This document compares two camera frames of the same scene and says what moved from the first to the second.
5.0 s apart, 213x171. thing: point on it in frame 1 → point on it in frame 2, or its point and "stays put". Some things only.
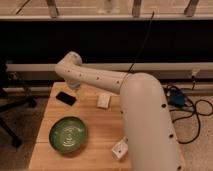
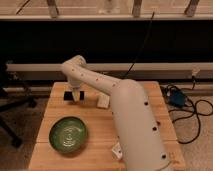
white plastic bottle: [120, 148] stays put
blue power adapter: [177, 99] stays put
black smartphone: [65, 98] → [68, 96]
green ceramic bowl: [68, 134] stays put
